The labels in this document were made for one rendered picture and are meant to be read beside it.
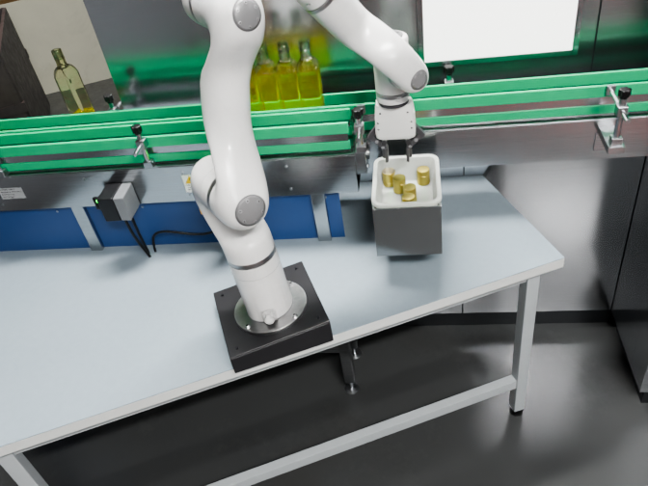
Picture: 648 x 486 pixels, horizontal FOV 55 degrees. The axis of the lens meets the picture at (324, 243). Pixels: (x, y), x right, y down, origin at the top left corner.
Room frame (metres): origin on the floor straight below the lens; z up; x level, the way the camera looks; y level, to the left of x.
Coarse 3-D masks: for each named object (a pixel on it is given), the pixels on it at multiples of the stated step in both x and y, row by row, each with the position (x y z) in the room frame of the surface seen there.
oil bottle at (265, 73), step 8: (256, 64) 1.62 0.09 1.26; (264, 64) 1.61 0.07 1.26; (272, 64) 1.61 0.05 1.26; (256, 72) 1.60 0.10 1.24; (264, 72) 1.60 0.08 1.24; (272, 72) 1.59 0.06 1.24; (256, 80) 1.60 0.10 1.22; (264, 80) 1.60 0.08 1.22; (272, 80) 1.59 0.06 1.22; (264, 88) 1.60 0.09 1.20; (272, 88) 1.59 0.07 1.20; (264, 96) 1.60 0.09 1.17; (272, 96) 1.59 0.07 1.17; (280, 96) 1.60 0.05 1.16; (264, 104) 1.60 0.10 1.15; (272, 104) 1.59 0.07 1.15; (280, 104) 1.59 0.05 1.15
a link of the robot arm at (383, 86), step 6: (396, 30) 1.40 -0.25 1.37; (402, 36) 1.36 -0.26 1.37; (378, 72) 1.35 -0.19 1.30; (378, 78) 1.35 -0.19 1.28; (384, 78) 1.34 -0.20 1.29; (378, 84) 1.36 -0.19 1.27; (384, 84) 1.34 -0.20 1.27; (390, 84) 1.33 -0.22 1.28; (378, 90) 1.36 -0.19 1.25; (384, 90) 1.34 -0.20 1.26; (390, 90) 1.34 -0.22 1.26; (396, 90) 1.33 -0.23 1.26
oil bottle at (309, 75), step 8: (312, 56) 1.61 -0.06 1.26; (304, 64) 1.58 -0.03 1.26; (312, 64) 1.57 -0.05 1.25; (304, 72) 1.57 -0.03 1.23; (312, 72) 1.57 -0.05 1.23; (304, 80) 1.57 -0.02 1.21; (312, 80) 1.57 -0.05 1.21; (320, 80) 1.60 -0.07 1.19; (304, 88) 1.57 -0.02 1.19; (312, 88) 1.57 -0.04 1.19; (320, 88) 1.58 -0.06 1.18; (304, 96) 1.57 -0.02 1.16; (312, 96) 1.57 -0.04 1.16; (320, 96) 1.57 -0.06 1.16; (304, 104) 1.57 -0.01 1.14; (312, 104) 1.57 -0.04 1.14; (320, 104) 1.57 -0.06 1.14
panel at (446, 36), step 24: (432, 0) 1.65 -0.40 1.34; (456, 0) 1.63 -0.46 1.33; (480, 0) 1.62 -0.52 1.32; (504, 0) 1.61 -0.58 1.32; (528, 0) 1.60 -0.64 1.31; (552, 0) 1.58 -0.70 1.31; (576, 0) 1.57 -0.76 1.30; (432, 24) 1.65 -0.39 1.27; (456, 24) 1.63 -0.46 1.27; (480, 24) 1.62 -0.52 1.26; (504, 24) 1.61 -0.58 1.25; (528, 24) 1.60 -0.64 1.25; (552, 24) 1.58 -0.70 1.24; (432, 48) 1.65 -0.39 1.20; (456, 48) 1.63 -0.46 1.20; (480, 48) 1.62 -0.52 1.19; (504, 48) 1.61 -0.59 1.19; (528, 48) 1.59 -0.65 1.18; (552, 48) 1.58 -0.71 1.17
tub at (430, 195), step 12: (396, 156) 1.43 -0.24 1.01; (420, 156) 1.42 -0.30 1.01; (432, 156) 1.41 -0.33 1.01; (384, 168) 1.43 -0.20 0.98; (396, 168) 1.43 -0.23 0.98; (408, 168) 1.42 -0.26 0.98; (432, 168) 1.40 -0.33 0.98; (372, 180) 1.34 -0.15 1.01; (408, 180) 1.41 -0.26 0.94; (432, 180) 1.39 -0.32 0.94; (372, 192) 1.29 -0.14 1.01; (384, 192) 1.38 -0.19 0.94; (420, 192) 1.35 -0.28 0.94; (432, 192) 1.34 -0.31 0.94; (384, 204) 1.23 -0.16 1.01; (396, 204) 1.22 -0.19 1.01; (408, 204) 1.22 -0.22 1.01; (420, 204) 1.21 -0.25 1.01; (432, 204) 1.20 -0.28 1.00
